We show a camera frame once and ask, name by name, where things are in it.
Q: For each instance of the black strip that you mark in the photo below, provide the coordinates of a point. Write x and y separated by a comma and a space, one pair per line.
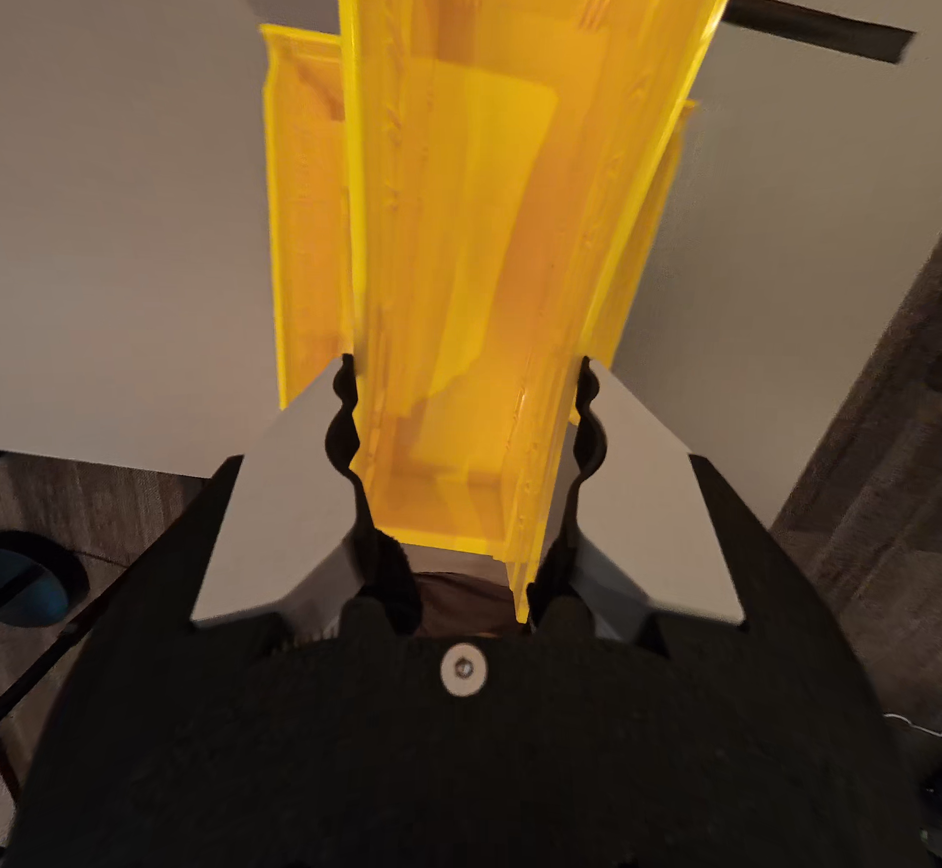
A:
817, 26

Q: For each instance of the blue round object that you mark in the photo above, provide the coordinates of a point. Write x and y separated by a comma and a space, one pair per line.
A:
37, 581

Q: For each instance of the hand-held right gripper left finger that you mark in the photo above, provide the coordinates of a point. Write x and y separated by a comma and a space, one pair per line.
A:
279, 515

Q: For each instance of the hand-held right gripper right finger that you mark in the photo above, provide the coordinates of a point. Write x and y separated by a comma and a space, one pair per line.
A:
647, 515

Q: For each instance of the yellow transparent plastic bin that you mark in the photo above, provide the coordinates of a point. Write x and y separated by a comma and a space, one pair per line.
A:
305, 221
478, 184

